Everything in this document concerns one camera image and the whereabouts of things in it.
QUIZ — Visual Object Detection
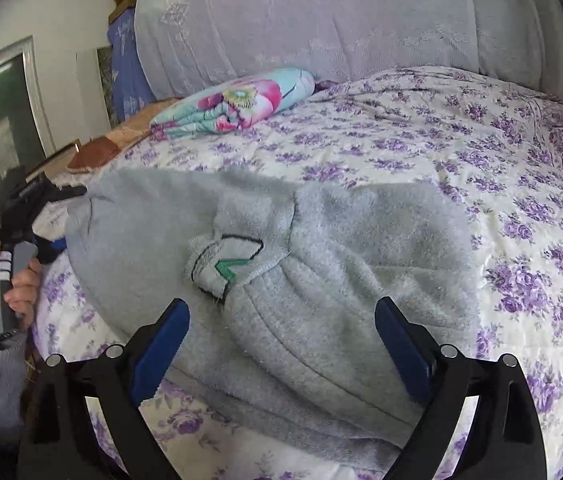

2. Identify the purple floral bedspread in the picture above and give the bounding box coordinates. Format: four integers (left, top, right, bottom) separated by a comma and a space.
32, 65, 563, 480

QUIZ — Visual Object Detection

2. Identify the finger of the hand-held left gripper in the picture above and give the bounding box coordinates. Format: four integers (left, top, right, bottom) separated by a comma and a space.
49, 184, 87, 202
34, 232, 68, 265

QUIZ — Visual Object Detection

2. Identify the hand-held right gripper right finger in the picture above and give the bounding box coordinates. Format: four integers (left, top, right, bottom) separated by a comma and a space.
374, 296, 547, 480

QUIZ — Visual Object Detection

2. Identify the tan orange cloth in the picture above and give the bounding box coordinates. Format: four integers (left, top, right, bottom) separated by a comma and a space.
106, 99, 180, 153

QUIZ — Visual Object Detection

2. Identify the person's left hand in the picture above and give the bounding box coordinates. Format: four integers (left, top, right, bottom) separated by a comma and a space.
0, 242, 43, 333

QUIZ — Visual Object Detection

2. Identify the blue printed cloth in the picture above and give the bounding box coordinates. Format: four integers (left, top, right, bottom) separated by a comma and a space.
106, 7, 157, 123

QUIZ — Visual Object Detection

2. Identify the grey sweatshirt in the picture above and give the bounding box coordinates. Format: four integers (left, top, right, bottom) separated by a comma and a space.
64, 165, 482, 468

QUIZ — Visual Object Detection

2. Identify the brown cushion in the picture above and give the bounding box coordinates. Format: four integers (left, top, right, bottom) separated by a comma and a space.
66, 137, 118, 173

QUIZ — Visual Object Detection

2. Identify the white framed window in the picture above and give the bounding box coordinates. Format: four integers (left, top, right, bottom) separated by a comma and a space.
0, 35, 57, 221

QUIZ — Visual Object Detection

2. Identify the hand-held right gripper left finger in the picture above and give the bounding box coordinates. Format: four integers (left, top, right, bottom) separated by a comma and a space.
16, 297, 191, 480

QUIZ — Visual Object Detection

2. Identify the landscape wall poster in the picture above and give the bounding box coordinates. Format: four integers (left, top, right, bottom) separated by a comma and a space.
96, 47, 113, 122

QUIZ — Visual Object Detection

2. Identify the colourful floral folded blanket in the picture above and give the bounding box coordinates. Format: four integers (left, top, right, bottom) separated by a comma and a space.
149, 66, 317, 142

